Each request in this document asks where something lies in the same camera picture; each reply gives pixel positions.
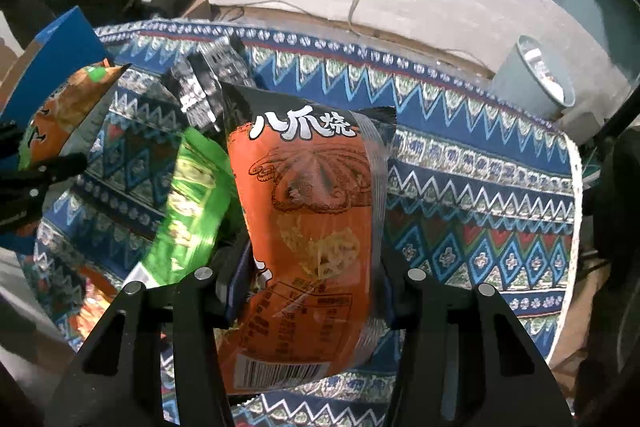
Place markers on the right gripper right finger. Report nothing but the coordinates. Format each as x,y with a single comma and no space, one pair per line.
466,359

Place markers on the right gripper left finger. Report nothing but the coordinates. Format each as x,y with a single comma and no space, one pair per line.
114,379

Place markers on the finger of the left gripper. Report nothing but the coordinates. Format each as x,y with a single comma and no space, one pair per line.
23,191

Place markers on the orange green noodle snack bag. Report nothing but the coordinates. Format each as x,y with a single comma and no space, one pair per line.
69,121

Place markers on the orange octopus snack bag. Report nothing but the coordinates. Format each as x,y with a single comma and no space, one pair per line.
312,183

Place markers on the red translucent snack bag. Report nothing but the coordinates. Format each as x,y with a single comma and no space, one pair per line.
90,293

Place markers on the blue cardboard box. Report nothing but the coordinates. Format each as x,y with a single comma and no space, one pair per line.
56,52

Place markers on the patterned blue tablecloth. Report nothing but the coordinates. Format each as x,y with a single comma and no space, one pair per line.
478,191

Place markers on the small cardboard box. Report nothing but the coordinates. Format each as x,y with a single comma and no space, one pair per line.
198,10

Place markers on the light blue waste bin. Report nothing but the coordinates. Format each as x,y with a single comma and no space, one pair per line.
534,78

